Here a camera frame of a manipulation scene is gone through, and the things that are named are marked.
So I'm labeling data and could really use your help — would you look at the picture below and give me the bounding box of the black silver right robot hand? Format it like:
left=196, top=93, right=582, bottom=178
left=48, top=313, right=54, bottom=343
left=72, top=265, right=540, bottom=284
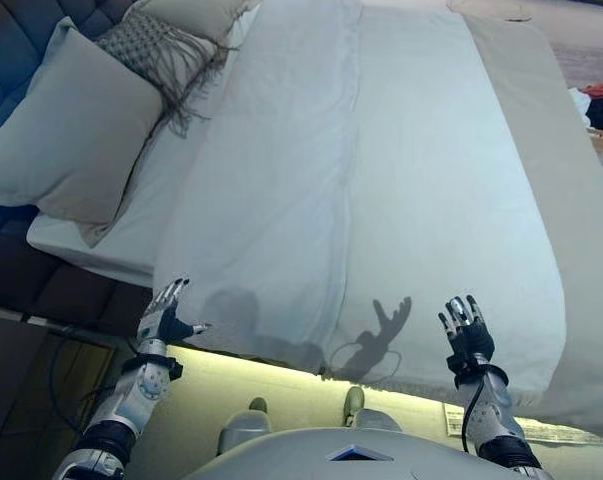
left=436, top=293, right=496, bottom=362

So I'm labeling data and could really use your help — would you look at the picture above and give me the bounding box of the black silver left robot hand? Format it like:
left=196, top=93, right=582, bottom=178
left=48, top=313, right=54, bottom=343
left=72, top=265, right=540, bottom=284
left=136, top=277, right=213, bottom=351

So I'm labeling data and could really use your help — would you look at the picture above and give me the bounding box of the grey left robot leg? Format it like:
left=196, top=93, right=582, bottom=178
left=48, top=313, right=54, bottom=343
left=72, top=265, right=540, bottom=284
left=218, top=397, right=272, bottom=451

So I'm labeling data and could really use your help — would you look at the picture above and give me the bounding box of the wooden nightstand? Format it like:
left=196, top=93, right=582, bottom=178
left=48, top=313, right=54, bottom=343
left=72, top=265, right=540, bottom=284
left=0, top=304, right=132, bottom=480

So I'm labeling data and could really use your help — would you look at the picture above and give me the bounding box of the grey robot torso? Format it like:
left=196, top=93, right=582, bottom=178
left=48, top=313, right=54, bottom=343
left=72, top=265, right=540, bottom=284
left=180, top=427, right=512, bottom=480

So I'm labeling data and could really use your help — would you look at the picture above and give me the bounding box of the large beige pillow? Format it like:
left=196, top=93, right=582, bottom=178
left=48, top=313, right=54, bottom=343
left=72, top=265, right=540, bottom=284
left=0, top=17, right=165, bottom=249

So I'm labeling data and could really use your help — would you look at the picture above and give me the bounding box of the white garment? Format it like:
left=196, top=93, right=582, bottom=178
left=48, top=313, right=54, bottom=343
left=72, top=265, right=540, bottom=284
left=568, top=87, right=592, bottom=126

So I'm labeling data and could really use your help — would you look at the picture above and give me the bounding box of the grey woven fringed pillow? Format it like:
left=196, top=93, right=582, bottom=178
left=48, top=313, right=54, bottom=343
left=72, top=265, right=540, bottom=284
left=95, top=9, right=242, bottom=139

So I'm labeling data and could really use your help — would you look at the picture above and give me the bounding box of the brown upholstered headboard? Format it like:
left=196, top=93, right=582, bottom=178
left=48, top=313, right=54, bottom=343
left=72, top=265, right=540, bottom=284
left=0, top=0, right=147, bottom=151

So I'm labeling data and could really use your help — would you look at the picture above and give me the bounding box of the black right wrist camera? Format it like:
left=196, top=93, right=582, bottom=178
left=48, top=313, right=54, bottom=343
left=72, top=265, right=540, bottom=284
left=446, top=353, right=493, bottom=386

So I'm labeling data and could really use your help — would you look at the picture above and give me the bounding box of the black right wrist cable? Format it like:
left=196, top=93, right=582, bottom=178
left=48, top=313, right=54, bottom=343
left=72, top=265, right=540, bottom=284
left=459, top=374, right=483, bottom=454

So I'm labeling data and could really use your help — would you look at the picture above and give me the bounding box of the brown upholstered bed frame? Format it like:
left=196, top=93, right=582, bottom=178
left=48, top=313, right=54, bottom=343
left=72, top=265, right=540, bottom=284
left=0, top=219, right=155, bottom=336

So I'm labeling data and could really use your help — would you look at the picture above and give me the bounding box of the thin black cable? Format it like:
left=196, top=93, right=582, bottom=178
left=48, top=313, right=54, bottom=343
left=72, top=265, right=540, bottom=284
left=48, top=329, right=90, bottom=441

